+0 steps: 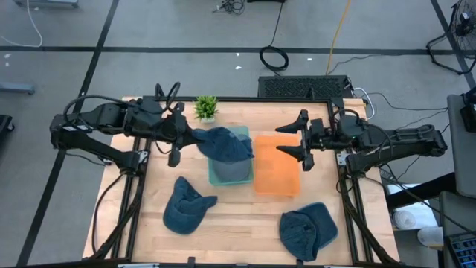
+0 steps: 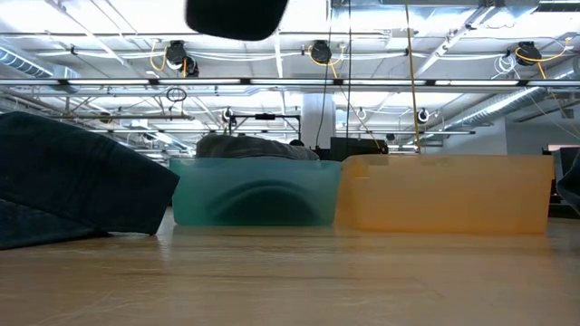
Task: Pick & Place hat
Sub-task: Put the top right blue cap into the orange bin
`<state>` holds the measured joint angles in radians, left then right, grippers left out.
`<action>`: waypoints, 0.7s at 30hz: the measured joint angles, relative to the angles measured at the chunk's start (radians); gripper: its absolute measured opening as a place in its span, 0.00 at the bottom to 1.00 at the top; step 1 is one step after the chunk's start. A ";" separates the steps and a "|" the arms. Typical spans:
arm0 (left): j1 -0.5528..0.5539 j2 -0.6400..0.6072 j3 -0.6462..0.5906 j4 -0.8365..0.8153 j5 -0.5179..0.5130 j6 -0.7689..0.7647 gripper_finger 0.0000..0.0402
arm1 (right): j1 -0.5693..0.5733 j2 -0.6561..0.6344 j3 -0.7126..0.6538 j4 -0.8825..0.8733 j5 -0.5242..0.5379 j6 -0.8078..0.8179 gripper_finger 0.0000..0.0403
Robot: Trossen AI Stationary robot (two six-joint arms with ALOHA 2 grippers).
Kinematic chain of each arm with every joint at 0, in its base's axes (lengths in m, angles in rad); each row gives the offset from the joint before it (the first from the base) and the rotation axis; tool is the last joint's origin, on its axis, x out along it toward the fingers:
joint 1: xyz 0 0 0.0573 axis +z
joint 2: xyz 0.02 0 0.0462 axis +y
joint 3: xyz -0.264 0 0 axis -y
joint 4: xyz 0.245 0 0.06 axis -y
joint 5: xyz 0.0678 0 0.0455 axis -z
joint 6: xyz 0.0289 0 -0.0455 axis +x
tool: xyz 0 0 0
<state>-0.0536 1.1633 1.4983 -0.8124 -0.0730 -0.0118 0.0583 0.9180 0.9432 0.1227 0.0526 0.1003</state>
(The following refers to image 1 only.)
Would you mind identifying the small green potted plant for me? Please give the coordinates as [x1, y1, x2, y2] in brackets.
[193, 95, 219, 124]

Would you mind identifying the blue denim cap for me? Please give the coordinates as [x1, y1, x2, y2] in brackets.
[278, 202, 339, 263]
[162, 176, 219, 236]
[192, 126, 256, 164]

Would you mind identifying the black computer keyboard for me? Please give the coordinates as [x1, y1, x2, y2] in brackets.
[444, 231, 476, 268]

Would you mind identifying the black floor fan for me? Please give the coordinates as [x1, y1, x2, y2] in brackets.
[425, 0, 476, 76]

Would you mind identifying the yellow extension cord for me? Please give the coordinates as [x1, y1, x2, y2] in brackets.
[325, 0, 353, 76]

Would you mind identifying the white paper roll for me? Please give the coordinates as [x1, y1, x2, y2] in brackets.
[393, 209, 417, 231]
[416, 226, 444, 249]

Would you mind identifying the orange translucent plastic bin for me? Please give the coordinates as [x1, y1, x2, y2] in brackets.
[254, 135, 301, 198]

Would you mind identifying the gray desk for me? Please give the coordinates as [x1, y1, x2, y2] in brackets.
[438, 191, 476, 268]
[447, 93, 476, 198]

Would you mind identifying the gray furniture foot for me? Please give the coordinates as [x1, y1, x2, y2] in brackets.
[13, 0, 80, 8]
[0, 81, 36, 95]

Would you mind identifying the gray denim cap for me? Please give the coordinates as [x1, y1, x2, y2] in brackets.
[211, 158, 251, 184]

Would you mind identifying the black coiled cable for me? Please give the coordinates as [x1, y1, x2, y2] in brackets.
[258, 1, 290, 72]

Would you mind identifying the black vented computer case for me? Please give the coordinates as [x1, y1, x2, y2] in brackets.
[257, 74, 355, 99]

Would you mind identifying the black desk crossbar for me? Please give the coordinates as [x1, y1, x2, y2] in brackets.
[386, 173, 457, 210]

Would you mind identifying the black chair base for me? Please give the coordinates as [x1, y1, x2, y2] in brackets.
[0, 114, 16, 135]

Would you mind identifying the tangle of black cables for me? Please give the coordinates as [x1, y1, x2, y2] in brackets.
[212, 0, 248, 16]

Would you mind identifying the black desktop device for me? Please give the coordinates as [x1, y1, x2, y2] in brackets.
[460, 86, 476, 134]

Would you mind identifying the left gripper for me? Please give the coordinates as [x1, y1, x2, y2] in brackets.
[161, 103, 202, 168]

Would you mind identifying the green translucent plastic bin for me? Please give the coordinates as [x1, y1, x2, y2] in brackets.
[207, 125, 255, 188]

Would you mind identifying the black aluminium table frame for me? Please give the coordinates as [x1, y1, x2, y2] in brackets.
[89, 83, 401, 266]

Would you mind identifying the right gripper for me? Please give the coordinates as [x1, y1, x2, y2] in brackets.
[274, 109, 338, 172]

